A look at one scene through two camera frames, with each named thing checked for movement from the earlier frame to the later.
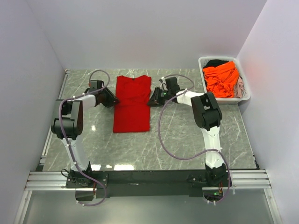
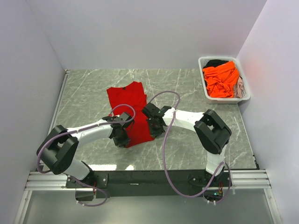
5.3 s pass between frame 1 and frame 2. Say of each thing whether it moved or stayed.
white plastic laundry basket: stayed
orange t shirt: stayed
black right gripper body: moved
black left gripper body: moved
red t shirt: moved
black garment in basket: stayed
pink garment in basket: stayed
